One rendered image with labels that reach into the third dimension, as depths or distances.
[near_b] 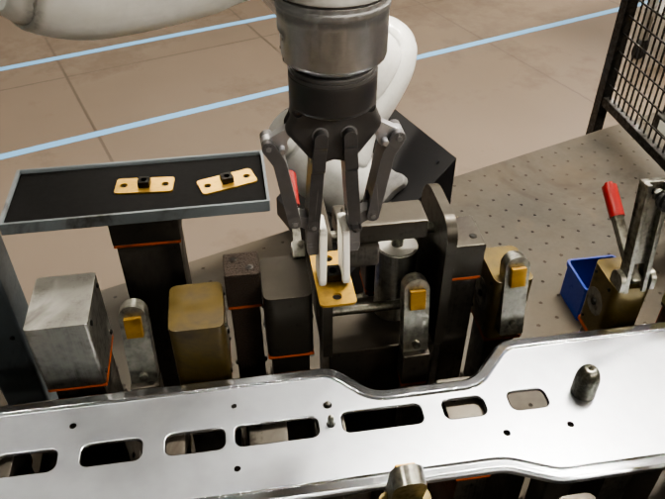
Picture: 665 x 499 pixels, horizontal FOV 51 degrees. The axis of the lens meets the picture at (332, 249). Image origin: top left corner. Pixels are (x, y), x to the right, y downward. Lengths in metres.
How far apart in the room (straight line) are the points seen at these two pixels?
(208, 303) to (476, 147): 2.60
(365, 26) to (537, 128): 3.14
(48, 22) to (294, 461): 0.60
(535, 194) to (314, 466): 1.18
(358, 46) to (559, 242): 1.25
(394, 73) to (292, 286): 0.59
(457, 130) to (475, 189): 1.71
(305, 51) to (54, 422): 0.62
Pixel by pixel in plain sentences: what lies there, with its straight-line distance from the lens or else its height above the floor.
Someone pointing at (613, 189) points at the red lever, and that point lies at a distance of 1.12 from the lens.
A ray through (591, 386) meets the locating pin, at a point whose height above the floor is 1.03.
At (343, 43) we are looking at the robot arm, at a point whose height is 1.52.
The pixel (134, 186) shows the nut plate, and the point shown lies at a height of 1.16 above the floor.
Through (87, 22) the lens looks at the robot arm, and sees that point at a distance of 0.44.
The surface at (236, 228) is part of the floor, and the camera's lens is 2.86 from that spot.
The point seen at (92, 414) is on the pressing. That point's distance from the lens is 0.97.
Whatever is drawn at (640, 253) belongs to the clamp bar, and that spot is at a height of 1.10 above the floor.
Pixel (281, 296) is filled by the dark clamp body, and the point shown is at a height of 1.08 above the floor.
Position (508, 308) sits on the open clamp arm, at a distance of 1.04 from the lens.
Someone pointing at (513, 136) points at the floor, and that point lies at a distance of 3.56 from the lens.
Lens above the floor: 1.73
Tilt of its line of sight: 40 degrees down
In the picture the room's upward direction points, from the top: straight up
